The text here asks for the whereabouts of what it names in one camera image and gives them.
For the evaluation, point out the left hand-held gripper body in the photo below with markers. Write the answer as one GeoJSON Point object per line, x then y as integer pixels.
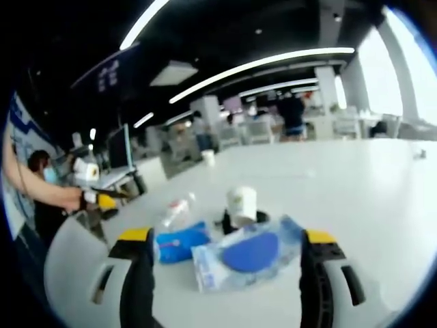
{"type": "Point", "coordinates": [85, 172]}

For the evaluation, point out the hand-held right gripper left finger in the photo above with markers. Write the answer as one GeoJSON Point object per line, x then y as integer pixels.
{"type": "Point", "coordinates": [82, 259]}

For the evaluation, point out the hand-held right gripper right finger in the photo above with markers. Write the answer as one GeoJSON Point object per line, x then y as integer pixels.
{"type": "Point", "coordinates": [317, 280]}

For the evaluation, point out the clear plastic bottle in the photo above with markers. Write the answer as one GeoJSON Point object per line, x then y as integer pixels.
{"type": "Point", "coordinates": [175, 213]}

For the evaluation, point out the wet wipes pack blue lid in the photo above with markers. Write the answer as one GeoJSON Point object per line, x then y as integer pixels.
{"type": "Point", "coordinates": [246, 254]}

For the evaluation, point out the blue tissue packet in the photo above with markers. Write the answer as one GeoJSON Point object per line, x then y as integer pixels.
{"type": "Point", "coordinates": [181, 244]}

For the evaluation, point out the white paper cup green print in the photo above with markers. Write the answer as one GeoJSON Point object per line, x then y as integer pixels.
{"type": "Point", "coordinates": [241, 205]}

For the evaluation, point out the small plain white cup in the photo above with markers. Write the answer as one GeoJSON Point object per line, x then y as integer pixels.
{"type": "Point", "coordinates": [208, 158]}

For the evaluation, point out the white tabletop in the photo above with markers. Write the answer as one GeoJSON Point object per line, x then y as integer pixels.
{"type": "Point", "coordinates": [341, 191]}

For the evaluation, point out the person's left hand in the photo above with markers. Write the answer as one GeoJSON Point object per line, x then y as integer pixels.
{"type": "Point", "coordinates": [74, 199]}

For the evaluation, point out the white side desk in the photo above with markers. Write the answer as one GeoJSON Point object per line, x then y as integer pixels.
{"type": "Point", "coordinates": [116, 181]}

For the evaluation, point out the black computer monitor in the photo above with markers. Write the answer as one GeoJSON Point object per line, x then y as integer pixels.
{"type": "Point", "coordinates": [117, 150]}

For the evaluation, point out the hanging dark sign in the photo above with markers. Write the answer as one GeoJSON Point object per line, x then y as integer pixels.
{"type": "Point", "coordinates": [109, 70]}

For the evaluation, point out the wide white pillar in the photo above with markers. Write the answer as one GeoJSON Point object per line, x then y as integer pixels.
{"type": "Point", "coordinates": [208, 119]}

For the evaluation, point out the square ceiling vent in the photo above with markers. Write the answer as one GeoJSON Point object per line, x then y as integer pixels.
{"type": "Point", "coordinates": [174, 73]}

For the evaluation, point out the white chair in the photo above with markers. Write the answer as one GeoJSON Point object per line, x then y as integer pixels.
{"type": "Point", "coordinates": [259, 132]}
{"type": "Point", "coordinates": [346, 127]}

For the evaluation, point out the curved ceiling light strip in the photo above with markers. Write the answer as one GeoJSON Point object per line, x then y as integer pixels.
{"type": "Point", "coordinates": [143, 24]}

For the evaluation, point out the white square pillar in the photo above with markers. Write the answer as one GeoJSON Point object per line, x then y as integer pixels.
{"type": "Point", "coordinates": [327, 102]}

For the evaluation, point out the long ceiling light strip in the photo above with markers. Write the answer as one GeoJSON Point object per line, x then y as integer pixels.
{"type": "Point", "coordinates": [259, 66]}

